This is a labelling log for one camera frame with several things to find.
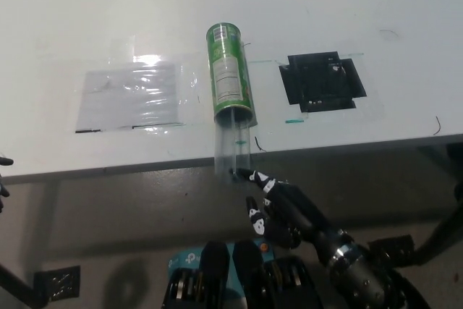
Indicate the black tape square patch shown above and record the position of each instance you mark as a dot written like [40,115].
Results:
[322,84]

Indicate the clear plastic sheet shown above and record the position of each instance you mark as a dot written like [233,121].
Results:
[126,102]

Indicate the black and teal robot torso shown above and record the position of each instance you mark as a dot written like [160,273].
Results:
[246,280]

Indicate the clear plastic chips tray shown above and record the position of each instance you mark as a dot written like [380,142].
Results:
[231,146]

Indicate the black tape floor patch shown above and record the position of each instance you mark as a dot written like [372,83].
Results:
[59,283]
[396,249]

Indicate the teal tape strip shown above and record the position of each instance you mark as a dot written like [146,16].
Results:
[293,121]

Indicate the green chips can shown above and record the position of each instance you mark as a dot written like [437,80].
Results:
[228,70]

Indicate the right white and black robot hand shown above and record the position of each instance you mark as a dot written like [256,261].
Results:
[296,211]

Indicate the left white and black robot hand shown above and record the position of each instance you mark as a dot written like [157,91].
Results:
[3,187]

